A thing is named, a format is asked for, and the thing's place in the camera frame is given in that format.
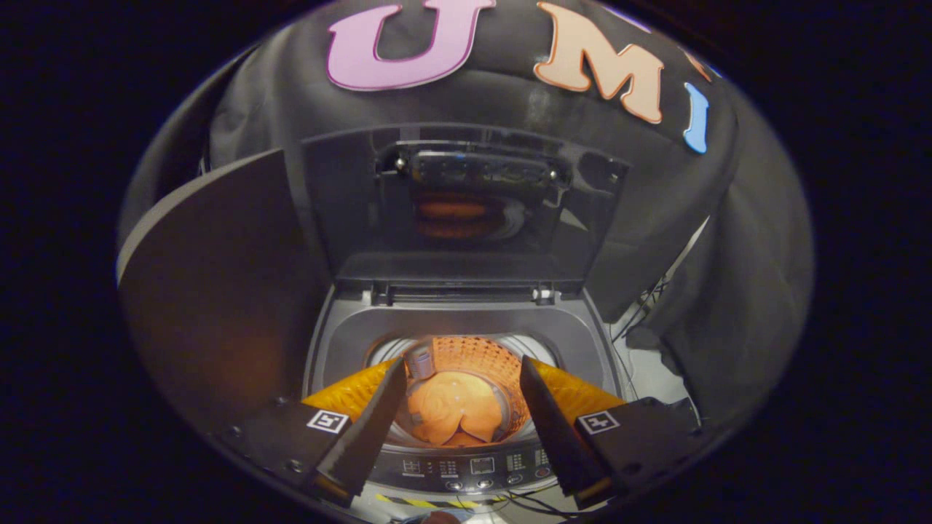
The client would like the grey washing machine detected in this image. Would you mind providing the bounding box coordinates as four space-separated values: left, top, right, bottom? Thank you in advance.
302 284 627 496

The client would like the yellow black floor tape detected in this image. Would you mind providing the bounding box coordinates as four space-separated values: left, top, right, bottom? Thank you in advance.
375 493 505 509

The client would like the orange button shirt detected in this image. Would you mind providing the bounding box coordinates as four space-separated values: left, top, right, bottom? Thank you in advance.
406 371 505 446

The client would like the beige cabinet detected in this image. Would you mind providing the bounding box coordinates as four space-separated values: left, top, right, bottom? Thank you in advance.
116 149 332 437

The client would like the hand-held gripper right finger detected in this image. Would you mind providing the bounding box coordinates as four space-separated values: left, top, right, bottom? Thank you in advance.
518 355 706 510

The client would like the black backdrop cloth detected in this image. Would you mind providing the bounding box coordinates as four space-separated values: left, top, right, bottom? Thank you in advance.
120 0 813 430

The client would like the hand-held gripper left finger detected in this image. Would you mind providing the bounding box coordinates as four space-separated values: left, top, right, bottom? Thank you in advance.
218 357 408 508

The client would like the thin white stand pole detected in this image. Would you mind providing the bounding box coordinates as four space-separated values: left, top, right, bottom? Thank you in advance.
652 217 711 295

